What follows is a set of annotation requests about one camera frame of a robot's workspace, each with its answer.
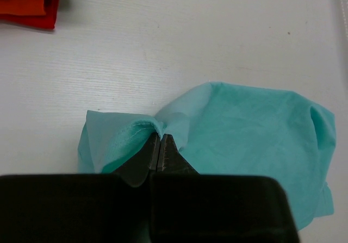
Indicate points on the white plastic basket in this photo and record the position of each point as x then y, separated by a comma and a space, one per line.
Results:
343, 5

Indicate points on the teal t shirt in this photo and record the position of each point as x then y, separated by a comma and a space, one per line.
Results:
220, 128

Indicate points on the orange folded t shirt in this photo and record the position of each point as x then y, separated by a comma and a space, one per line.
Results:
23, 7

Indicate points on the red folded t shirt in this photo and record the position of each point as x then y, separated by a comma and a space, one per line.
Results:
46, 22

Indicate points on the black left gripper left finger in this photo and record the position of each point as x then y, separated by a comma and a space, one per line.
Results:
80, 208

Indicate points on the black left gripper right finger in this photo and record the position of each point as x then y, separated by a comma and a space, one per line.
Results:
190, 207

